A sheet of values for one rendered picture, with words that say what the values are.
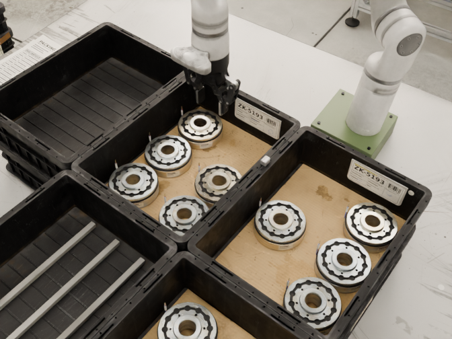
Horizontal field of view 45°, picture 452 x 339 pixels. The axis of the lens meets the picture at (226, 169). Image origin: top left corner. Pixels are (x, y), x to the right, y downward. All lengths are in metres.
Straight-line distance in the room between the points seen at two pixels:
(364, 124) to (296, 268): 0.47
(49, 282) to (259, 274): 0.40
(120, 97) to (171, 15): 0.58
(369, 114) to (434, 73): 1.63
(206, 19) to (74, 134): 0.47
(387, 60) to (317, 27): 1.89
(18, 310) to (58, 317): 0.07
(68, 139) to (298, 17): 2.10
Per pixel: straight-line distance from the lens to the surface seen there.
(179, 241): 0.98
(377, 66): 1.29
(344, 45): 3.04
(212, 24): 1.04
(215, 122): 1.28
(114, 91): 1.42
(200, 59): 1.05
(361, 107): 1.38
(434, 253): 1.34
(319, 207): 1.17
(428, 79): 2.95
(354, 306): 0.95
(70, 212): 1.18
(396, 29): 1.24
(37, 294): 1.09
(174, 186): 1.19
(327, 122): 1.44
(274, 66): 1.70
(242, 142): 1.28
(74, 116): 1.37
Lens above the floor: 1.75
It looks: 49 degrees down
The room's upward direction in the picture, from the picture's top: 2 degrees clockwise
